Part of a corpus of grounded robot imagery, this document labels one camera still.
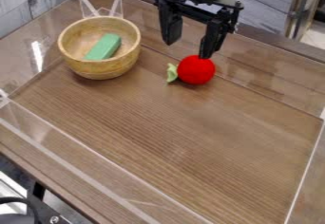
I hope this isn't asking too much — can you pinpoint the metal table leg background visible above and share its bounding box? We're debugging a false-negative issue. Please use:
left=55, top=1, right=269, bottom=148
left=285, top=0, right=320, bottom=41

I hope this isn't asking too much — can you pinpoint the green rectangular stick block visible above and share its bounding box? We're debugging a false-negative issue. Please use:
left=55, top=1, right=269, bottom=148
left=84, top=33, right=122, bottom=61

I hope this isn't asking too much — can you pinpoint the clear acrylic corner bracket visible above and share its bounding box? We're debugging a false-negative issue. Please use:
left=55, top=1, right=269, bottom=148
left=79, top=0, right=123, bottom=18

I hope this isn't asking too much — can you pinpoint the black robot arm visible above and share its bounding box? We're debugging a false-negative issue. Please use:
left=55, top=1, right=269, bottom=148
left=154, top=0, right=243, bottom=59

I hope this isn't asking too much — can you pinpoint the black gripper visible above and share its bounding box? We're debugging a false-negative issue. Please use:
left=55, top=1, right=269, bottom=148
left=155, top=0, right=243, bottom=59

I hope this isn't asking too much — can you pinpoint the red plush apple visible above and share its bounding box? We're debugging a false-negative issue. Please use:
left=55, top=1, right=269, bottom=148
left=166, top=55, right=215, bottom=84

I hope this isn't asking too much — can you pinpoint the brown wooden bowl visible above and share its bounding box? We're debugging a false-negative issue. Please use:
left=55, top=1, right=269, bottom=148
left=58, top=16, right=140, bottom=80

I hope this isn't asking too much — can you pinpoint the black cable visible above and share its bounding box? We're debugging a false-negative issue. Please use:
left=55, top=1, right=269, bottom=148
left=0, top=196, right=40, bottom=224

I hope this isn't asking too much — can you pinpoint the black table frame leg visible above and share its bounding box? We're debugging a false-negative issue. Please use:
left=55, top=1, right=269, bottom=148
left=27, top=182, right=71, bottom=224

